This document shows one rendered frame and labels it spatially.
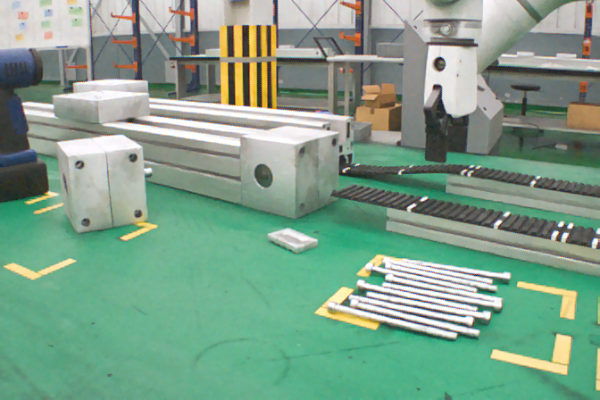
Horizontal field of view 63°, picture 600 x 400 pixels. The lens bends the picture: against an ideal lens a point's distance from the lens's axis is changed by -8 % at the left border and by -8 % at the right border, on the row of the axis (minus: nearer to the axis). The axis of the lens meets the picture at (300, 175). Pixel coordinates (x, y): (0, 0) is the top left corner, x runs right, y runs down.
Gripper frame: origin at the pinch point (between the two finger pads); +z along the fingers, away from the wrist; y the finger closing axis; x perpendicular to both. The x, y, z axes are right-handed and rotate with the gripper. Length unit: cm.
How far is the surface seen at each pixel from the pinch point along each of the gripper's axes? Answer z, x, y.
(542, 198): 4.8, -14.9, -1.3
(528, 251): 5.1, -17.5, -20.9
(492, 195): 5.5, -8.0, -1.9
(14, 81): -11, 49, -40
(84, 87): -6, 87, -5
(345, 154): 3.9, 19.0, 2.6
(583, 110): 44, 35, 470
